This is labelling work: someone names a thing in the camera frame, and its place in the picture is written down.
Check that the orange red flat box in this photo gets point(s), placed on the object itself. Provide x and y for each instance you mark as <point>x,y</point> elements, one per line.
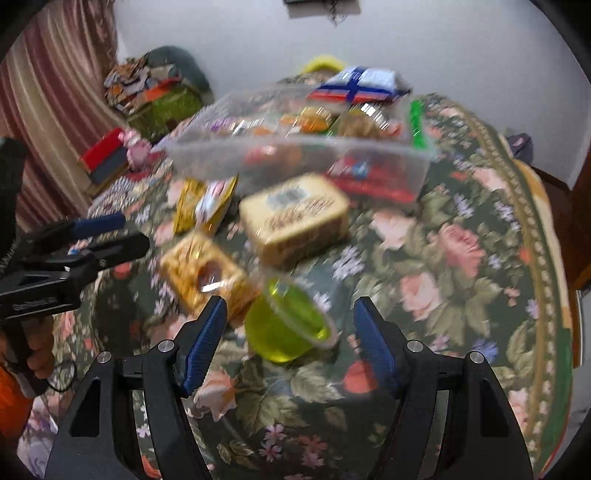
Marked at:
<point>161,91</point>

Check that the pink rabbit toy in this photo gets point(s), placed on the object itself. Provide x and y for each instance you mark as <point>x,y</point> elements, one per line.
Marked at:
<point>138,147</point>

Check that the grey bag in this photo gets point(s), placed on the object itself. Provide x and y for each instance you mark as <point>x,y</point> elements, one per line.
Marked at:
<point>519,145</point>

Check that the beige cake packet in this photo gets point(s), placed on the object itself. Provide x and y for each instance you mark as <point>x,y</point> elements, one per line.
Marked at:
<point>295,221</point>

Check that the orange biscuit packet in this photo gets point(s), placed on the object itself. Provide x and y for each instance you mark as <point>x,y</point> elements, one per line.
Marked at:
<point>272,156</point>

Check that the dark grey box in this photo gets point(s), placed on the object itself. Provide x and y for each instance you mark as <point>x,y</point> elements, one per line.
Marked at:
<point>111,168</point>

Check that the pile of patterned clothes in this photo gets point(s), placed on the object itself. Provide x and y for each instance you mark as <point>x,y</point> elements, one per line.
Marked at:
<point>134,78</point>

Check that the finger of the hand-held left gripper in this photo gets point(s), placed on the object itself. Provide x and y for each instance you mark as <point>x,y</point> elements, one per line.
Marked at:
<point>99,225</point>
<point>122,249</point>

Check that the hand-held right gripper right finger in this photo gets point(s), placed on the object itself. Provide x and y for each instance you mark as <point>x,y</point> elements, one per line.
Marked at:
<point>376,346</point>

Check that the small black wall monitor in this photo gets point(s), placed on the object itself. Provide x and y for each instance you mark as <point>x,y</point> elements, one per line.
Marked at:
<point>295,1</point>

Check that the green bag with clutter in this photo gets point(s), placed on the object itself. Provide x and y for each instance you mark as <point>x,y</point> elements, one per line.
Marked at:
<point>166,113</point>

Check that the peanut brittle packet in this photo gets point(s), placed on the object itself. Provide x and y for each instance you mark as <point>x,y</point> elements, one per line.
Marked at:
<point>203,272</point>

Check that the striped brown curtain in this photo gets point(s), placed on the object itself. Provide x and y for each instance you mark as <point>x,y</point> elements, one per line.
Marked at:
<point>51,92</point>

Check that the yellow foam hoop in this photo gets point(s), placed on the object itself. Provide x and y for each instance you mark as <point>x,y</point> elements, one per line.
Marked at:
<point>323,62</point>

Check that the patchwork quilt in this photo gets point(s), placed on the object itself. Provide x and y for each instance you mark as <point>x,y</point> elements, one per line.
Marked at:
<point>115,194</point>

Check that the grey pillow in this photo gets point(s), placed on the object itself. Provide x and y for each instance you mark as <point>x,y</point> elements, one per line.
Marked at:
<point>189,64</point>

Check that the person's left hand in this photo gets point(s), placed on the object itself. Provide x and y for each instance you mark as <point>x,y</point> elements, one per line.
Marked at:
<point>41,355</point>

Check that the orange fried snack packet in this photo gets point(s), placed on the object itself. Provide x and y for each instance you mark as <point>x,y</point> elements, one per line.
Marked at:
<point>309,120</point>

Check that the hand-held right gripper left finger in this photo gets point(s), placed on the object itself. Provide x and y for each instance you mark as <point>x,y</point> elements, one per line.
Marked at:
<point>203,348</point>

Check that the yellow snack packet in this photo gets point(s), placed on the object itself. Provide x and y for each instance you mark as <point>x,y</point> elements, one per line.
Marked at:
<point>205,205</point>

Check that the green jelly cup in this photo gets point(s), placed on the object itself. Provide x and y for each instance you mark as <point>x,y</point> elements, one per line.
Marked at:
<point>288,325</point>

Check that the clear plastic storage bin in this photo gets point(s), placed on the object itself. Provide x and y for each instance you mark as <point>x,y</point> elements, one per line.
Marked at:
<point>217,152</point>

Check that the blue white chip bag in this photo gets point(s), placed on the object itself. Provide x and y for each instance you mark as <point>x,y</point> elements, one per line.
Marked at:
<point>360,85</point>

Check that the red snack bag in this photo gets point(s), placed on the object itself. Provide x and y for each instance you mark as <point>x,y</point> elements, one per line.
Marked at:
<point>369,180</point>

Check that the small green snack packet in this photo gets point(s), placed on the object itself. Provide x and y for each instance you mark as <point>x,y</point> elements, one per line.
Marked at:
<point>418,124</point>

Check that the clear packet with red label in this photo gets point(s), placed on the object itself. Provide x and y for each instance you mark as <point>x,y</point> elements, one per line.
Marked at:
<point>364,123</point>

